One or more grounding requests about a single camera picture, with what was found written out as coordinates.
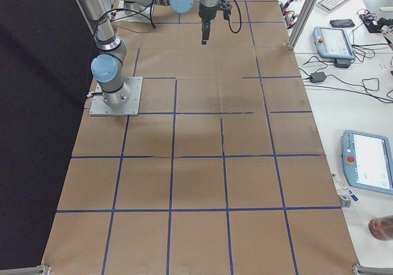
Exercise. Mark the near teach pendant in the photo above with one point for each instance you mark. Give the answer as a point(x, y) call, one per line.
point(367, 161)

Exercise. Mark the black power adapter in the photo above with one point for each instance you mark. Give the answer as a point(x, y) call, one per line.
point(317, 77)

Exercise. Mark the brown paper table cover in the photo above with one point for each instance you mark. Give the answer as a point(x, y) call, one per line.
point(222, 171)

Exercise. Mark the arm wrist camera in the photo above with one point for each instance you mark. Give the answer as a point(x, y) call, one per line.
point(226, 9)

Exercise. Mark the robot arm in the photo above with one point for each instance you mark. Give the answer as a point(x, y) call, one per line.
point(107, 67)

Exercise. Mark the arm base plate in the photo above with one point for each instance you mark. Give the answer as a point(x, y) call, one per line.
point(126, 101)

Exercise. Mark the teach pendant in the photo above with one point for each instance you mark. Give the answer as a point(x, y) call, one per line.
point(367, 161)
point(332, 43)

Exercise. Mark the far teach pendant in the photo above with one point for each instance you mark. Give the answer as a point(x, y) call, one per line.
point(332, 43)

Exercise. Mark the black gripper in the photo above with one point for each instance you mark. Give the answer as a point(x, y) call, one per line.
point(204, 13)

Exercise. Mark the black smartphone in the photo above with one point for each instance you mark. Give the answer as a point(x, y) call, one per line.
point(342, 23)

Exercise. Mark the brown bottle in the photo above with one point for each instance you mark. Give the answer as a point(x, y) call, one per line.
point(381, 228)

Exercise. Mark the aluminium frame post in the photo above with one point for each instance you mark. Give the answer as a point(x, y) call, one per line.
point(301, 22)

